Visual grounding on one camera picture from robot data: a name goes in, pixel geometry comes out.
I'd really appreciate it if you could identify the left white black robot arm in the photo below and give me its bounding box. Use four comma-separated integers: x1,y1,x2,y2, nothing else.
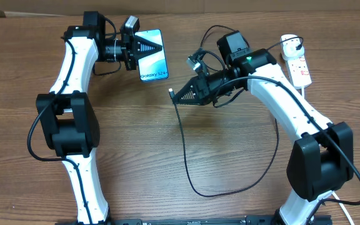
27,11,168,224

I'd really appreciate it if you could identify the white power strip cord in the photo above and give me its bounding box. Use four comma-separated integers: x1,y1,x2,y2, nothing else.
300,87,356,225

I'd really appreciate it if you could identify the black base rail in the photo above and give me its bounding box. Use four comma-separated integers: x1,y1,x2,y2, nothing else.
54,214,333,225

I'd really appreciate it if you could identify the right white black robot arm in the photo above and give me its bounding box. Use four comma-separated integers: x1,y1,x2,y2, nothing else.
170,31,359,224

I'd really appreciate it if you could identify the black USB charging cable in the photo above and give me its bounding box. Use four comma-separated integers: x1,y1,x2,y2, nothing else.
167,24,304,198

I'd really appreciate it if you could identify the blue Samsung Galaxy smartphone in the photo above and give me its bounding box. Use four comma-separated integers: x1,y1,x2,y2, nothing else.
135,29,169,82

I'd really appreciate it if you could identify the white power strip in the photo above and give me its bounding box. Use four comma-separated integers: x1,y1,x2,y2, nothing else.
286,56,312,89

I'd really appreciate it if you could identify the white charger plug adapter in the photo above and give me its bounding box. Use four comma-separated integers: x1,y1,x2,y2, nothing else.
280,34,305,61

